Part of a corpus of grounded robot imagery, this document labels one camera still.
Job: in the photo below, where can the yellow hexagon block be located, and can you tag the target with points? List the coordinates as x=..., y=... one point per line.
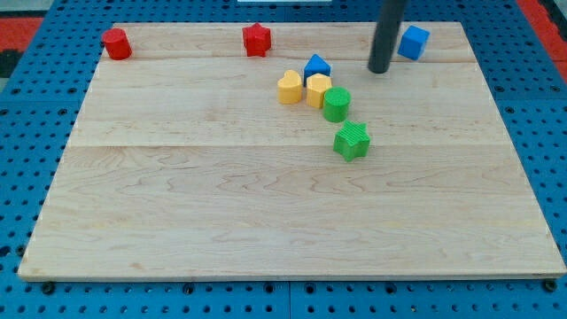
x=317, y=85

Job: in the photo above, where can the green star block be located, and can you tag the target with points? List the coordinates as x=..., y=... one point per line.
x=352, y=141

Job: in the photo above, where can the yellow heart block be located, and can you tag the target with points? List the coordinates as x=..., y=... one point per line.
x=289, y=88

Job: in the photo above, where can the green cylinder block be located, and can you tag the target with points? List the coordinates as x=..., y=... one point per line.
x=336, y=103

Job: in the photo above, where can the blue triangle block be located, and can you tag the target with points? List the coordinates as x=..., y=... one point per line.
x=315, y=65

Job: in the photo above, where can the light wooden board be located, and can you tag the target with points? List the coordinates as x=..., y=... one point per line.
x=182, y=166

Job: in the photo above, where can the red star block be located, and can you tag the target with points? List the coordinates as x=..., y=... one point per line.
x=257, y=40

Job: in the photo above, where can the blue cube block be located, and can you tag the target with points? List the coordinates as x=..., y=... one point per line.
x=413, y=42

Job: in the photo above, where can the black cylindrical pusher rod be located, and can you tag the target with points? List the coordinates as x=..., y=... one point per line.
x=386, y=34

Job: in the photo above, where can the red cylinder block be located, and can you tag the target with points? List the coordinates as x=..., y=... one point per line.
x=116, y=43

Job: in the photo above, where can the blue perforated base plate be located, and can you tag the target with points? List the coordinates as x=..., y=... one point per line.
x=57, y=58

